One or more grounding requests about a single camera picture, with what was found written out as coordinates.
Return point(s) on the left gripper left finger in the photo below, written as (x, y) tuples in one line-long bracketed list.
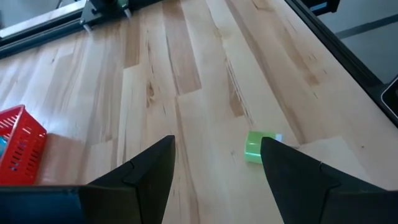
[(146, 186)]

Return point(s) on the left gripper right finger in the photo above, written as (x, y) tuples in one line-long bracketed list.
[(295, 186)]

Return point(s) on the green and white charger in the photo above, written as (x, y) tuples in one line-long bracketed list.
[(253, 147)]

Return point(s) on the red plastic mesh basket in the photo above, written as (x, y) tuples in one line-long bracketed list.
[(21, 149)]

